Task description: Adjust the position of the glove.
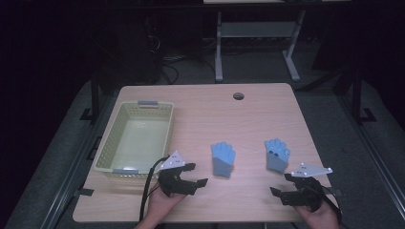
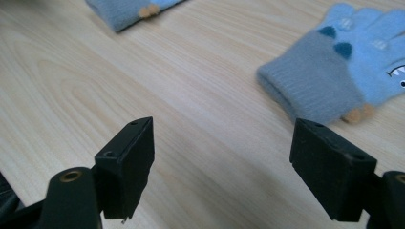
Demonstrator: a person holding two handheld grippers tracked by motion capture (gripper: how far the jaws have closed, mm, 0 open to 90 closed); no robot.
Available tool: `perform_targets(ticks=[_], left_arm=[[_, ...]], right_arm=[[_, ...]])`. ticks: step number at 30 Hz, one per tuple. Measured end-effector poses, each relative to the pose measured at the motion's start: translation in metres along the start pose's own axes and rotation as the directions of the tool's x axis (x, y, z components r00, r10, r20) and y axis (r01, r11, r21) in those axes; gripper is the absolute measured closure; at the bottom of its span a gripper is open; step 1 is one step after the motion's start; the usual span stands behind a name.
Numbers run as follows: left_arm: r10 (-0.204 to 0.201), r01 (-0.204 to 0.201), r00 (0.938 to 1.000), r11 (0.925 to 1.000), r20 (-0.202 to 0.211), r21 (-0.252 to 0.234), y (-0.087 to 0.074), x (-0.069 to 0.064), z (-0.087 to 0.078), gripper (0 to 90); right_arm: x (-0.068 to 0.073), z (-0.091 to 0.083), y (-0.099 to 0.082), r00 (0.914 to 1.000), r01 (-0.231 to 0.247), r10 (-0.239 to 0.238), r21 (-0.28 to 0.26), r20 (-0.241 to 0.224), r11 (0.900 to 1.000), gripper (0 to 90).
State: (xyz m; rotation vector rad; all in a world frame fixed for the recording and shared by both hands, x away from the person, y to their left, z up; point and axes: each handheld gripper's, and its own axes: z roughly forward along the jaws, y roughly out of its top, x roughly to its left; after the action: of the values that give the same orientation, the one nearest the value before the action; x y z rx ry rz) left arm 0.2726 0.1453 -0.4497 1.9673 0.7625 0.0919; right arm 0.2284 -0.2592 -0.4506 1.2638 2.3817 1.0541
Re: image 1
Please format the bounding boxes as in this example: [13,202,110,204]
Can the white metal desk frame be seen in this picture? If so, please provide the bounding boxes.
[202,0,352,84]

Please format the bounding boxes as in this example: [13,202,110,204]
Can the person's right hand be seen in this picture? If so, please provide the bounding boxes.
[294,202,340,229]

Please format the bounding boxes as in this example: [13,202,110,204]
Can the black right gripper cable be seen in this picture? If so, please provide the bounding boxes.
[320,186,344,225]

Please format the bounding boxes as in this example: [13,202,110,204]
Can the black table edge bracket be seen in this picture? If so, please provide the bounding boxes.
[73,187,96,198]

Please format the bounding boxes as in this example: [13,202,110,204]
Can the cream plastic perforated basket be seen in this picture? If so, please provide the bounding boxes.
[93,100,175,179]

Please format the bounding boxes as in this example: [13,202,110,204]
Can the loose floor cables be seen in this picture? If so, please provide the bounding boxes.
[160,54,189,86]

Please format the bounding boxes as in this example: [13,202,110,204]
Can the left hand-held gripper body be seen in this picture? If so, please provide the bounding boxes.
[157,151,198,198]

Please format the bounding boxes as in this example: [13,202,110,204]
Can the blue glove grey cuff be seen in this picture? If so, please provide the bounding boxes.
[210,141,237,179]
[264,137,291,175]

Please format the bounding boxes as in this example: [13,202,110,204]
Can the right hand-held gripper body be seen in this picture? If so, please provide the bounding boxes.
[280,162,334,214]

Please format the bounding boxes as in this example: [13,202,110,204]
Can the dark metal stand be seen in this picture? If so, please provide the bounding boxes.
[350,67,377,124]

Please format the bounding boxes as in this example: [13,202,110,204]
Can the person's left hand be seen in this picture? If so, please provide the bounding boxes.
[141,185,187,222]

